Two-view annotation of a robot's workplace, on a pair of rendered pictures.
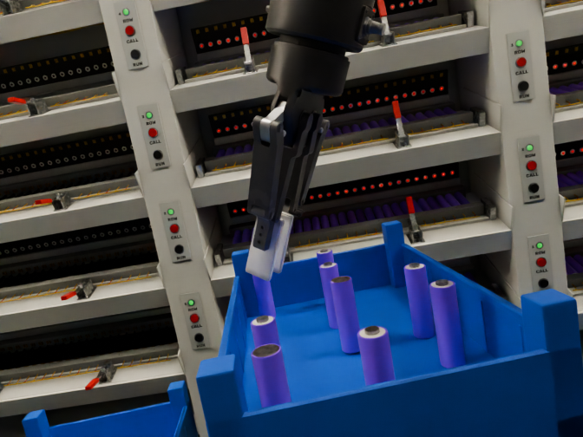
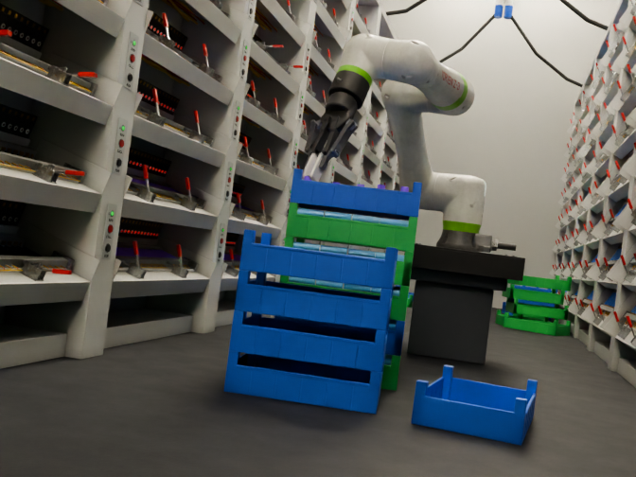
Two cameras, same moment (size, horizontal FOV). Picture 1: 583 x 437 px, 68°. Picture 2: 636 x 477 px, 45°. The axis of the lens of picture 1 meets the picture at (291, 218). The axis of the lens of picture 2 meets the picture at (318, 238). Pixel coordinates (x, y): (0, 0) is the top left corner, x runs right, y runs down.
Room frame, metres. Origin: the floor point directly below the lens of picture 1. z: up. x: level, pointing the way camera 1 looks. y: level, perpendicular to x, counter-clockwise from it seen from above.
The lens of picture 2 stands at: (0.12, 1.84, 0.30)
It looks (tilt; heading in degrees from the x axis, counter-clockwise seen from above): 1 degrees up; 280
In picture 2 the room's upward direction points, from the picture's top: 7 degrees clockwise
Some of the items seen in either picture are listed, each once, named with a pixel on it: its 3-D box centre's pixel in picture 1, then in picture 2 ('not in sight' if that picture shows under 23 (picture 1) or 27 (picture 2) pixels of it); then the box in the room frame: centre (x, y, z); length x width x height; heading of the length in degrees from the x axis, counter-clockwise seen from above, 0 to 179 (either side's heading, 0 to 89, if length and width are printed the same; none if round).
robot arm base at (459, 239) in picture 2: not in sight; (476, 242); (0.04, -0.80, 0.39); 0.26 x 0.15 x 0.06; 179
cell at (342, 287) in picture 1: (346, 315); not in sight; (0.36, -0.03, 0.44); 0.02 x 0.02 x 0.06
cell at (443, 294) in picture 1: (447, 322); not in sight; (0.31, -0.10, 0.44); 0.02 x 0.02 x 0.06
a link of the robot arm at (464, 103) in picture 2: not in sight; (450, 93); (0.18, -0.46, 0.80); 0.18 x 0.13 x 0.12; 76
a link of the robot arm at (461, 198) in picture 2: not in sight; (460, 203); (0.11, -0.80, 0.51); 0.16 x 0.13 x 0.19; 166
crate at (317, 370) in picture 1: (345, 310); (358, 196); (0.36, -0.03, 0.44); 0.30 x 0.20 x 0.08; 3
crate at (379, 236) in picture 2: not in sight; (354, 228); (0.36, -0.03, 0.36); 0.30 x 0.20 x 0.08; 3
